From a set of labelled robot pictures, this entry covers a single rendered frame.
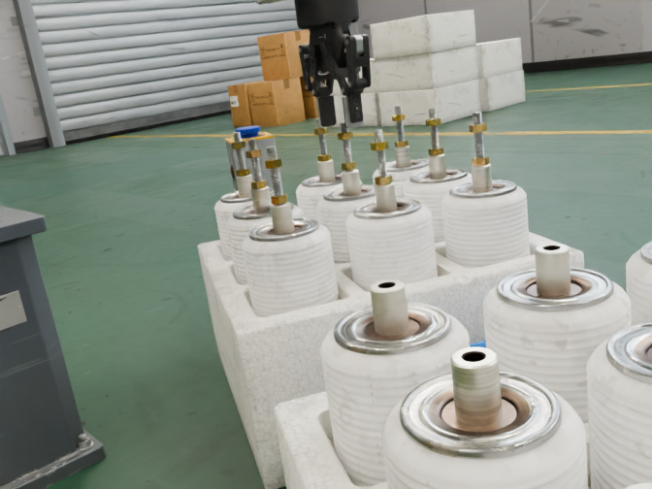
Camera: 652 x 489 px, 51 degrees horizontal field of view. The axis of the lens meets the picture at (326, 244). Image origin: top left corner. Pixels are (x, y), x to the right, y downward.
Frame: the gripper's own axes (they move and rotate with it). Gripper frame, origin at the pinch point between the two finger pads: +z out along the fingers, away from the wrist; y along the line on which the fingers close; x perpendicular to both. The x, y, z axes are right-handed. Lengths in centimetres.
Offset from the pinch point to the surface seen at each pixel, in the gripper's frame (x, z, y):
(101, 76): -66, -18, 538
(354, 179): 0.0, 7.8, -1.8
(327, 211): 4.4, 10.9, -2.1
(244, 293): 17.5, 17.4, -4.6
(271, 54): -151, -15, 371
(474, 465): 25, 10, -55
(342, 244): 3.6, 15.2, -3.4
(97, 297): 25, 35, 70
